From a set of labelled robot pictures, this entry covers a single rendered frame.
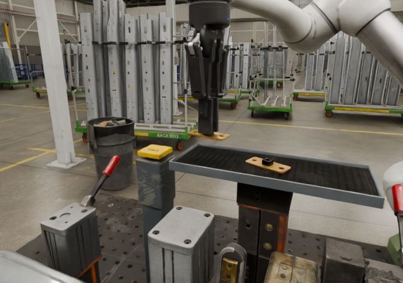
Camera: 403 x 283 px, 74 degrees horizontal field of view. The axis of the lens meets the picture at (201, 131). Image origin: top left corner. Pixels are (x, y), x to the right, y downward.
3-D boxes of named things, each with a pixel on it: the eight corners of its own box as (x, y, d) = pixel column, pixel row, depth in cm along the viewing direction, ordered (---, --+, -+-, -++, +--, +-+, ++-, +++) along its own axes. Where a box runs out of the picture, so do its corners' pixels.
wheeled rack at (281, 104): (291, 121, 604) (298, 38, 558) (246, 118, 634) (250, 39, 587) (291, 107, 780) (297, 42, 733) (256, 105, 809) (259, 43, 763)
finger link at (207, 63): (217, 38, 49) (213, 37, 48) (213, 100, 51) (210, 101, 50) (198, 39, 51) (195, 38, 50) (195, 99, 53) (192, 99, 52)
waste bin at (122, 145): (80, 190, 288) (72, 124, 269) (112, 171, 337) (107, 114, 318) (120, 198, 273) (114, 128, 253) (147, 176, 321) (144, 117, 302)
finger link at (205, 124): (213, 99, 52) (211, 99, 51) (212, 134, 53) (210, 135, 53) (200, 98, 53) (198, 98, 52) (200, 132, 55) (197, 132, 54)
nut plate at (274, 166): (244, 162, 55) (244, 156, 55) (254, 157, 58) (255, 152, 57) (282, 174, 49) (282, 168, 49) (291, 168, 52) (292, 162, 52)
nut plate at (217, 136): (186, 134, 55) (185, 128, 55) (195, 130, 59) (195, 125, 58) (222, 140, 51) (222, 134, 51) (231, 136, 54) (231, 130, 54)
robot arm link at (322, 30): (270, 26, 89) (305, -8, 83) (287, 42, 103) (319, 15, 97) (292, 54, 84) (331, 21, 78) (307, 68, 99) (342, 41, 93)
